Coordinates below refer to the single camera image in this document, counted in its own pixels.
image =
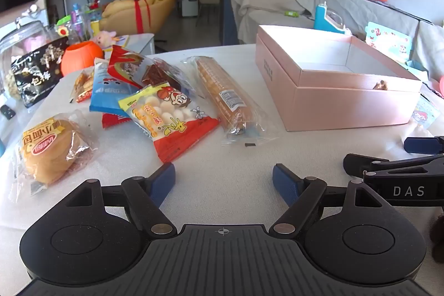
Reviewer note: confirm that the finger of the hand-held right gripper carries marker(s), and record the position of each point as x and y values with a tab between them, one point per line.
421	145
360	164

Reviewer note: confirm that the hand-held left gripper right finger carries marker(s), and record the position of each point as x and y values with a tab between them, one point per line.
285	182

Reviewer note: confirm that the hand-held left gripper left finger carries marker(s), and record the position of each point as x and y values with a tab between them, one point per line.
163	181

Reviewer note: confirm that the pink cardboard box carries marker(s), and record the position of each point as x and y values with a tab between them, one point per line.
347	101

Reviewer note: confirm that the red snack packet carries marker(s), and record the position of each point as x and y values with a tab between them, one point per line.
126	65

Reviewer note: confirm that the person's right forearm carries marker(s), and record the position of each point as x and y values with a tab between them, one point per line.
436	233

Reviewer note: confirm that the cartoon sticker sheet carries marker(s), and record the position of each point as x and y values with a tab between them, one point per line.
423	114

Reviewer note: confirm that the yellow red milk ball packet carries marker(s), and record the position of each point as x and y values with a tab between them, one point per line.
166	115

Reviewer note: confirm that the long biscuit roll packet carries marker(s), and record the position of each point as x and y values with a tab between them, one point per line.
225	96

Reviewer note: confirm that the blue snack packet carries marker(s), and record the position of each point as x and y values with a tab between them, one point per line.
107	88

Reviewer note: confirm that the colourful picture book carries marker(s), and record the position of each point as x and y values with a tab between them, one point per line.
388	41

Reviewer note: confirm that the bread bun packet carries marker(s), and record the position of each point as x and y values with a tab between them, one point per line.
52	150

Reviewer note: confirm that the small orange biscuit packet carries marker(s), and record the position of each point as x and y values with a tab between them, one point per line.
82	86

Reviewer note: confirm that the white side table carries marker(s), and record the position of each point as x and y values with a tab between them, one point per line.
138	43

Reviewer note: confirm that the blue toy box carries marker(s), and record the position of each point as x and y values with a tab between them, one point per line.
324	20

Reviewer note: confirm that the orange round container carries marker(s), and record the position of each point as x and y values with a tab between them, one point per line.
81	56

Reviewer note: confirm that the pink plush toy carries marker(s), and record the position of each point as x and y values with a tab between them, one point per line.
104	38

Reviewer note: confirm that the black snack bag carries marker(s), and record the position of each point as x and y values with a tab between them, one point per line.
38	74

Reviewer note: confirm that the small green object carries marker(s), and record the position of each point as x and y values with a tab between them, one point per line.
291	14

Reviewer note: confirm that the black car key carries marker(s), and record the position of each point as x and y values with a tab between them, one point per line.
7	111

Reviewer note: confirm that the grey covered sofa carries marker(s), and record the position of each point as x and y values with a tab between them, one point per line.
270	10

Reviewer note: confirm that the group of colourful toy bottles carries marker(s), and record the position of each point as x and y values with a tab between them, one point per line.
85	20

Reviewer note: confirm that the yellow armchair with red ribbon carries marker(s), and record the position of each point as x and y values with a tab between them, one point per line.
156	1

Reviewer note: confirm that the clear glass jar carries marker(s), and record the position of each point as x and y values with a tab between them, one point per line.
14	43

